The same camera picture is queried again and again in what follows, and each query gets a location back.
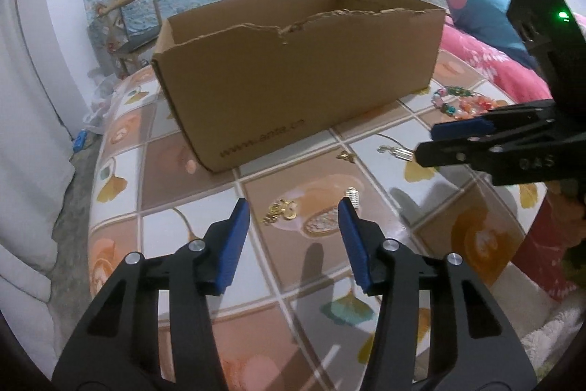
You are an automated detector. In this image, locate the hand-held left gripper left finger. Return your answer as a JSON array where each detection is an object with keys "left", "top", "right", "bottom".
[{"left": 52, "top": 198, "right": 252, "bottom": 391}]

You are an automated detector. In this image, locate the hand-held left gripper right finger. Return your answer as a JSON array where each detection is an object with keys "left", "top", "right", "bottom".
[{"left": 336, "top": 196, "right": 537, "bottom": 391}]

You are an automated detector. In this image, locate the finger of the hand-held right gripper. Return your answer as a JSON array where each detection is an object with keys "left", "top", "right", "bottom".
[
  {"left": 430, "top": 98, "right": 557, "bottom": 141},
  {"left": 416, "top": 121, "right": 557, "bottom": 169}
]

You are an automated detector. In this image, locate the colourful beaded bracelet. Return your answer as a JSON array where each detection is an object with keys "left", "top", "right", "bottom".
[{"left": 430, "top": 86, "right": 509, "bottom": 117}]

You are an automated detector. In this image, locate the gold charm jewelry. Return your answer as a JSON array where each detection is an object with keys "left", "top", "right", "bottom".
[{"left": 263, "top": 199, "right": 298, "bottom": 226}]

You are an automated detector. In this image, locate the brown cardboard box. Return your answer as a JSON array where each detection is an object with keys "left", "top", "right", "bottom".
[{"left": 151, "top": 0, "right": 447, "bottom": 174}]

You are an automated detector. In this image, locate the pink floral blanket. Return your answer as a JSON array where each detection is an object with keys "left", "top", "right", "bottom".
[{"left": 433, "top": 13, "right": 582, "bottom": 305}]

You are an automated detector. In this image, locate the ginkgo print tiled mat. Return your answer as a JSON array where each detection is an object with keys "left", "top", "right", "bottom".
[{"left": 87, "top": 63, "right": 550, "bottom": 391}]

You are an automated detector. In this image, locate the blue plush pillow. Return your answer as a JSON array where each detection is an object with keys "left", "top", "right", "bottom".
[{"left": 444, "top": 0, "right": 538, "bottom": 69}]

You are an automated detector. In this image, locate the clear plastic bag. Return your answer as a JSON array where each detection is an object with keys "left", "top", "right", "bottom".
[{"left": 82, "top": 73, "right": 120, "bottom": 135}]

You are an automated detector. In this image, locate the white fluffy blanket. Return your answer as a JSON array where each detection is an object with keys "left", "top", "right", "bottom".
[{"left": 517, "top": 295, "right": 578, "bottom": 373}]

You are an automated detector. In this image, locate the white curtain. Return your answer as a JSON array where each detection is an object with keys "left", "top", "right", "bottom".
[{"left": 0, "top": 0, "right": 99, "bottom": 373}]

